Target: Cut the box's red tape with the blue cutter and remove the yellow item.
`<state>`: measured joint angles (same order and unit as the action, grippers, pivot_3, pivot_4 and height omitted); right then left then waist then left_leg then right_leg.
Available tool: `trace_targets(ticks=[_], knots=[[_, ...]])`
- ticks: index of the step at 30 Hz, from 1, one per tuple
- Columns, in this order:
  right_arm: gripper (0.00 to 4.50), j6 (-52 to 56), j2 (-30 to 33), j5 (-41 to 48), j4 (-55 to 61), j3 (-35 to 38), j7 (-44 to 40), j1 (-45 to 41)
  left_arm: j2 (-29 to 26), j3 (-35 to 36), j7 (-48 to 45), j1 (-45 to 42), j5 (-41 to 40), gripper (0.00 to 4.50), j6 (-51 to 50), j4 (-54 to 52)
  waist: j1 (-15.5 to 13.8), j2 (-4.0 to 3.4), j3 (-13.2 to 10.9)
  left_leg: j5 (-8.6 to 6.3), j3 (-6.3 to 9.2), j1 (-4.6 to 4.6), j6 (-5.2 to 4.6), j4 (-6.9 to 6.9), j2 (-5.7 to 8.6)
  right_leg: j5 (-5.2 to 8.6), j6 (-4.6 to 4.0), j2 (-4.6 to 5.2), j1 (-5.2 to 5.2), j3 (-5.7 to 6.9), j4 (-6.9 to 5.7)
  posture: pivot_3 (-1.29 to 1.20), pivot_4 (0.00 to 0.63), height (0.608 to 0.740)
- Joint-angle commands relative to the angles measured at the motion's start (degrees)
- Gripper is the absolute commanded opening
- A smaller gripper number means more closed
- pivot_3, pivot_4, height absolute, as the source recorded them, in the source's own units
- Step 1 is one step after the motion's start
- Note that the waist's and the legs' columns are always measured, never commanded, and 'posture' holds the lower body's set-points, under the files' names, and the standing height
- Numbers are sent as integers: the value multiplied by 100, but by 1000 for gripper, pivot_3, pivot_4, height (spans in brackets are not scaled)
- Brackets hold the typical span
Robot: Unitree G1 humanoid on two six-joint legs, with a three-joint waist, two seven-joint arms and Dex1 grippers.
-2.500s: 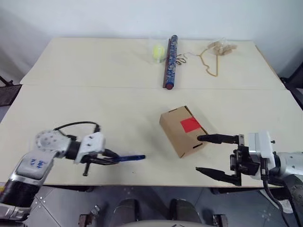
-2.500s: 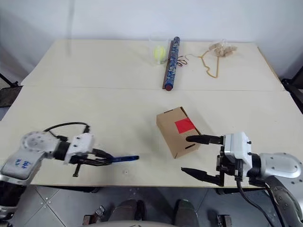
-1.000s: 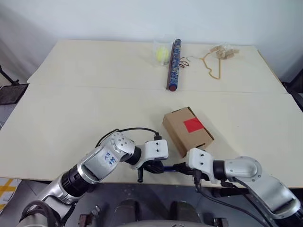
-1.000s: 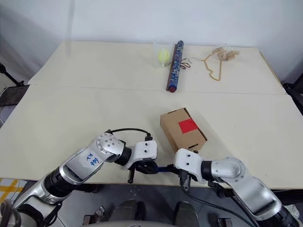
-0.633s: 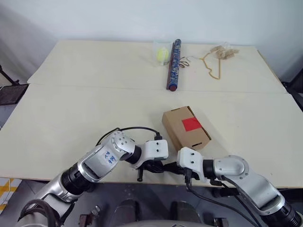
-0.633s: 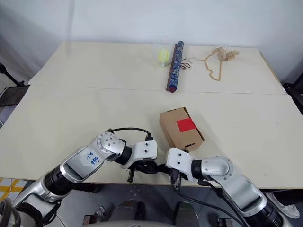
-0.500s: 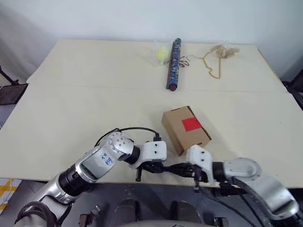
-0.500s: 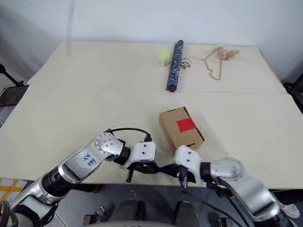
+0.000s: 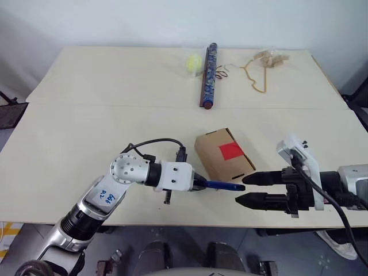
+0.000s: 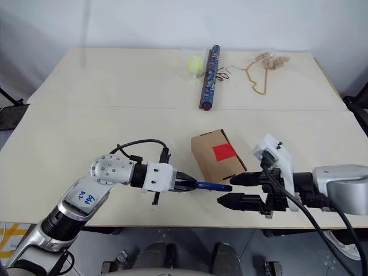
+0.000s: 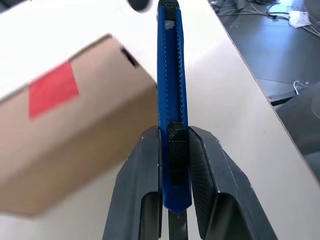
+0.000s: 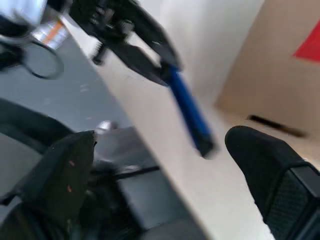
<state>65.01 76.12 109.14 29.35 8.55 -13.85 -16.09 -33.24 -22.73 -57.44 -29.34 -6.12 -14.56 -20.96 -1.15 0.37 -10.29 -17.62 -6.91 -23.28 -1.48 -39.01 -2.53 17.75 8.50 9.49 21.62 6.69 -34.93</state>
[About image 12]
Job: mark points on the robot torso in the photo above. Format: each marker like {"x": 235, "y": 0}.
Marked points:
{"x": 140, "y": 200}

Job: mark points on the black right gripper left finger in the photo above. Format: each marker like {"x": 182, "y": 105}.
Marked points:
{"x": 62, "y": 175}

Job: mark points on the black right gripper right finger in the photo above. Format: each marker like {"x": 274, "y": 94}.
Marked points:
{"x": 275, "y": 180}

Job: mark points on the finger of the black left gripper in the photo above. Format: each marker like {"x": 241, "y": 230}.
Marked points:
{"x": 142, "y": 62}
{"x": 157, "y": 37}

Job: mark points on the brown cardboard box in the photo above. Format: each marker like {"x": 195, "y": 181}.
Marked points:
{"x": 270, "y": 82}

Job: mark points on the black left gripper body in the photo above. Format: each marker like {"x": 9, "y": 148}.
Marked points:
{"x": 110, "y": 17}

